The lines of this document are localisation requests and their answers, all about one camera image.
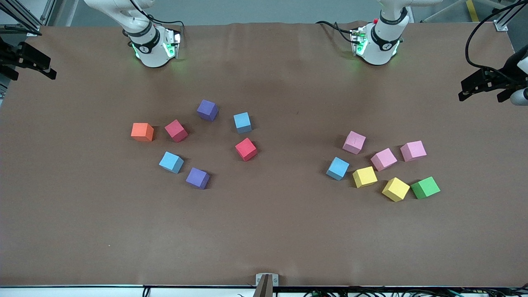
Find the yellow foam block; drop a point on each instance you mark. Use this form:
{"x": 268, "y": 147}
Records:
{"x": 396, "y": 189}
{"x": 364, "y": 176}

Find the blue foam block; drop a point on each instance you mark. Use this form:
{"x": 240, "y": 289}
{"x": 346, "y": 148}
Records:
{"x": 338, "y": 168}
{"x": 171, "y": 161}
{"x": 242, "y": 122}

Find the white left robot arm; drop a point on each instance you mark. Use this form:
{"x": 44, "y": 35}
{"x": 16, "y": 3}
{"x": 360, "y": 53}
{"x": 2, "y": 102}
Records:
{"x": 381, "y": 49}

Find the orange foam block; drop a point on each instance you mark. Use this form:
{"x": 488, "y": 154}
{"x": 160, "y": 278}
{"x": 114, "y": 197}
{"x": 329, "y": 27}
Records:
{"x": 142, "y": 132}

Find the brown table cover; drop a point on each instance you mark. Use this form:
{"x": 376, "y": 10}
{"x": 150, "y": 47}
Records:
{"x": 264, "y": 231}

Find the green foam block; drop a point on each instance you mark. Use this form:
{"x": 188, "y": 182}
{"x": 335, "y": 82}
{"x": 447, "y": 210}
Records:
{"x": 425, "y": 187}

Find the red foam block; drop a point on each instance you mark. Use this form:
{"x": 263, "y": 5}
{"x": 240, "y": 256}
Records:
{"x": 176, "y": 130}
{"x": 246, "y": 149}

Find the pink foam block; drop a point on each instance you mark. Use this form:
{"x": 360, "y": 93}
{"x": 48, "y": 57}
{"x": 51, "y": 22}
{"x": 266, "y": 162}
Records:
{"x": 383, "y": 159}
{"x": 354, "y": 142}
{"x": 413, "y": 151}

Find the grey metal bracket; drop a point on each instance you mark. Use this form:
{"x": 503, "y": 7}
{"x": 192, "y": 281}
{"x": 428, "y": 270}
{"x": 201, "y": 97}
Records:
{"x": 267, "y": 282}

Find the aluminium frame post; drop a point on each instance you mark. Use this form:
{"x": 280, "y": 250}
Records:
{"x": 501, "y": 26}
{"x": 34, "y": 29}

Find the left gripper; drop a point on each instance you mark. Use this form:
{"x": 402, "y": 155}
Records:
{"x": 496, "y": 80}

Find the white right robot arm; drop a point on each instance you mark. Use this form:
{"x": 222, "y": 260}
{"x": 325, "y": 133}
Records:
{"x": 152, "y": 49}

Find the purple foam block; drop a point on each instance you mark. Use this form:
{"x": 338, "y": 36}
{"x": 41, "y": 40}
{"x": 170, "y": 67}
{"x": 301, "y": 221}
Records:
{"x": 197, "y": 177}
{"x": 207, "y": 109}

